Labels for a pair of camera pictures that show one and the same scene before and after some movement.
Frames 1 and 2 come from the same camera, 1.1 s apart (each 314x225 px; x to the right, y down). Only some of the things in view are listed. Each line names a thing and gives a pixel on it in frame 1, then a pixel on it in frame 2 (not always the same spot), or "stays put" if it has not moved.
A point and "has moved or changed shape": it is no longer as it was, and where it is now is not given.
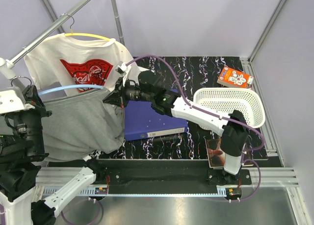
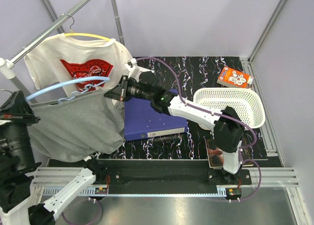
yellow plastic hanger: [71, 33] stays put
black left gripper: [32, 92] → [16, 109]
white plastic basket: [247, 100] stays put
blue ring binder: [142, 121] stays put
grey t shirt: [81, 125] stays put
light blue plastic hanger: [47, 91] has moved or changed shape
